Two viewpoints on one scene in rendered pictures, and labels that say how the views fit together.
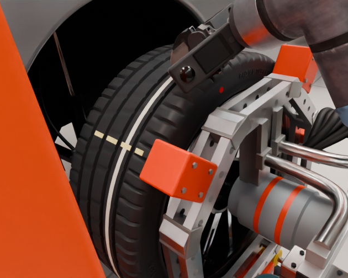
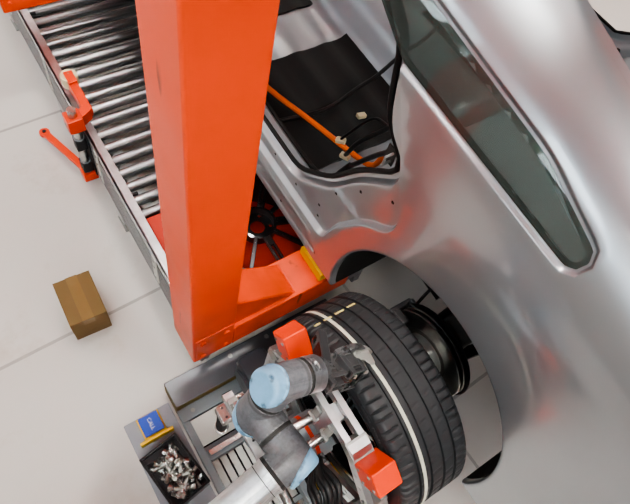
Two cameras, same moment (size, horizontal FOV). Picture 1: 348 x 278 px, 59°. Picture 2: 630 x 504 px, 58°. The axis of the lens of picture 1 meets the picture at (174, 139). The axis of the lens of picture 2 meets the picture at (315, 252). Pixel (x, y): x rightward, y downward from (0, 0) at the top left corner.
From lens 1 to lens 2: 1.36 m
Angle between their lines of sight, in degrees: 59
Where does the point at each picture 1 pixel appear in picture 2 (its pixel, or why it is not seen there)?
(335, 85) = not seen: hidden behind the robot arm
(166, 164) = (287, 330)
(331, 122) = (320, 476)
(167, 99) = (340, 342)
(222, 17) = (343, 365)
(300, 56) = (373, 467)
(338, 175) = not seen: outside the picture
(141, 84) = (369, 331)
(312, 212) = not seen: hidden behind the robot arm
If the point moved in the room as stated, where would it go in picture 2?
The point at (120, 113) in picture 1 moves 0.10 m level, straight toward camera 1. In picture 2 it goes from (354, 317) to (319, 315)
